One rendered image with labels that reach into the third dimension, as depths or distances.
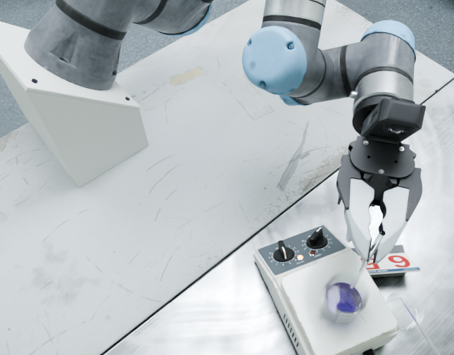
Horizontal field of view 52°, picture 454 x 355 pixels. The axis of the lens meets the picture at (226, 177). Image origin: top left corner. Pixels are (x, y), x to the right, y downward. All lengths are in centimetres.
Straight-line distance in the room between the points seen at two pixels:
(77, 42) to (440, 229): 66
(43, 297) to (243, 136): 45
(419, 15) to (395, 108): 231
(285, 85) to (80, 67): 34
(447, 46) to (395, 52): 199
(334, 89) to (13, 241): 58
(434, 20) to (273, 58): 227
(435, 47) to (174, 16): 194
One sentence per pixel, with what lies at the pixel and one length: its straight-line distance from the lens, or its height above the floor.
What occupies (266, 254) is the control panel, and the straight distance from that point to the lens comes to 73.
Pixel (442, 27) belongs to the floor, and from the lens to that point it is 276.
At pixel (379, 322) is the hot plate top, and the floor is 99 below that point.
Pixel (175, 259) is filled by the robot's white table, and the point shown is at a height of 90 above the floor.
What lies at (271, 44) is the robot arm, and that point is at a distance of 57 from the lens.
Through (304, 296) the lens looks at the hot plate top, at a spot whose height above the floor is 99.
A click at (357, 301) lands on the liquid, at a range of 63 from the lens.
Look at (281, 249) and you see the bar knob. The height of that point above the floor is 97.
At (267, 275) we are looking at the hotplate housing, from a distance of 70.
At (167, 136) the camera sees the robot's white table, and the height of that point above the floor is 90.
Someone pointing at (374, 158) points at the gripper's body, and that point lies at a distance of 56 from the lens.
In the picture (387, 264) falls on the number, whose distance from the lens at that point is 77.
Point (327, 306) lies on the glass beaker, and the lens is 61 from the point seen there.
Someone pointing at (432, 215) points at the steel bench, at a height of 90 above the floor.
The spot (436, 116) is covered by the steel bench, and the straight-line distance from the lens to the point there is 101.
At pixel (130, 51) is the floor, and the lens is 250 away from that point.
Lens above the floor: 160
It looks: 56 degrees down
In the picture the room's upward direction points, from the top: 3 degrees counter-clockwise
